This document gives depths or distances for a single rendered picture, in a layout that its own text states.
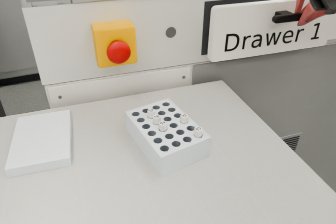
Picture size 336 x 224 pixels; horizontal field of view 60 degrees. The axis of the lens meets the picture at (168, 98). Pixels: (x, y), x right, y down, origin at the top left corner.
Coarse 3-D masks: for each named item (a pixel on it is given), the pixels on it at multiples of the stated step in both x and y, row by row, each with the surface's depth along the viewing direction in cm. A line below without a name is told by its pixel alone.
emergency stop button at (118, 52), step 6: (114, 42) 48; (120, 42) 48; (108, 48) 48; (114, 48) 48; (120, 48) 48; (126, 48) 49; (108, 54) 48; (114, 54) 48; (120, 54) 49; (126, 54) 49; (114, 60) 49; (120, 60) 49; (126, 60) 50
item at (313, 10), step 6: (312, 0) 49; (318, 0) 50; (306, 6) 51; (312, 6) 49; (318, 6) 49; (306, 12) 52; (312, 12) 50; (318, 12) 54; (300, 18) 55; (306, 18) 54; (312, 18) 55; (300, 24) 57
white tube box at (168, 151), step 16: (128, 112) 48; (144, 112) 49; (160, 112) 48; (176, 112) 48; (128, 128) 48; (144, 128) 46; (176, 128) 44; (192, 128) 45; (144, 144) 43; (160, 144) 41; (176, 144) 42; (192, 144) 41; (208, 144) 43; (160, 160) 39; (176, 160) 41; (192, 160) 43
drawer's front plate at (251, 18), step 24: (288, 0) 57; (216, 24) 55; (240, 24) 56; (264, 24) 58; (288, 24) 60; (312, 24) 62; (216, 48) 58; (240, 48) 59; (264, 48) 61; (288, 48) 63
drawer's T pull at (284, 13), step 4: (276, 12) 57; (280, 12) 56; (284, 12) 56; (288, 12) 56; (300, 12) 56; (276, 16) 54; (280, 16) 54; (284, 16) 54; (288, 16) 55; (292, 16) 55; (296, 16) 55; (300, 16) 56; (272, 20) 55; (276, 20) 54; (280, 20) 55; (284, 20) 55; (288, 20) 55; (292, 20) 55; (296, 20) 56
